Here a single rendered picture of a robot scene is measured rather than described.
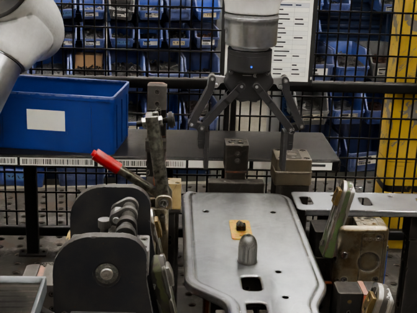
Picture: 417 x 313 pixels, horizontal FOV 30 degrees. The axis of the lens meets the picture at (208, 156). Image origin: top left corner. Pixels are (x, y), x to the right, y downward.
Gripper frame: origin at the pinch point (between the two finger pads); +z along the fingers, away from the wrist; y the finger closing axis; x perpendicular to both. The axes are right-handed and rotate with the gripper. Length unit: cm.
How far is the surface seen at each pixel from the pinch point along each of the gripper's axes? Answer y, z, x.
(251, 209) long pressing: -3.0, 13.2, -10.1
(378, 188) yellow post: -43, 28, -63
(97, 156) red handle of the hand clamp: 25.5, -0.8, 1.1
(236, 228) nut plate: 0.8, 12.5, 0.8
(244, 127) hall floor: -42, 114, -415
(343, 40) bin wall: -64, 14, -211
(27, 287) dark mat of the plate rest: 28, -3, 53
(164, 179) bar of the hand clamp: 13.9, 2.9, 1.8
